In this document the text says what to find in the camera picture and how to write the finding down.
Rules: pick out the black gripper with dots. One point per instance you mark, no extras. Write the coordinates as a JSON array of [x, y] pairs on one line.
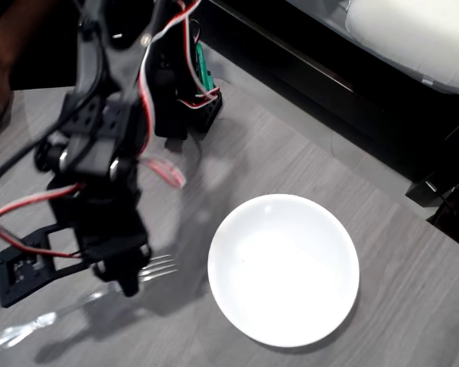
[[112, 257]]

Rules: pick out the metal fork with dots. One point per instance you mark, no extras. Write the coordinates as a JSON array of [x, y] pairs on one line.
[[23, 330]]

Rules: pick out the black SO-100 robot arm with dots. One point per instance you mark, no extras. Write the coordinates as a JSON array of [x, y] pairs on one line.
[[95, 57]]

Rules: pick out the person's brown forearm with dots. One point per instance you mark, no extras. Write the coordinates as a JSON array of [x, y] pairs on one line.
[[0, 76]]

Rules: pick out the white round plate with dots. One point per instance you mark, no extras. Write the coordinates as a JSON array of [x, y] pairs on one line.
[[283, 271]]

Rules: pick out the green circuit board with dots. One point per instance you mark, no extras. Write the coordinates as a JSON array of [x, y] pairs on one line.
[[203, 70]]

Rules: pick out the black furniture leg block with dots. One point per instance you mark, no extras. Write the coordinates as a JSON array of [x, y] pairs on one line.
[[424, 191]]

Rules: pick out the white upholstered seat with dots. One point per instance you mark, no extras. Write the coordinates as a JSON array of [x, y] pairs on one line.
[[321, 19]]

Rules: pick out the white cushion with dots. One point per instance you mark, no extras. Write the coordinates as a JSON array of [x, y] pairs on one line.
[[405, 30]]

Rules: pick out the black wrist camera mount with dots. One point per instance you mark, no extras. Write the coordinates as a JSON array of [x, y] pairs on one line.
[[7, 290]]

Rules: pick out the dark wooden furniture frame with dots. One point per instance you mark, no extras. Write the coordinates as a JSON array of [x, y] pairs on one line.
[[329, 95]]

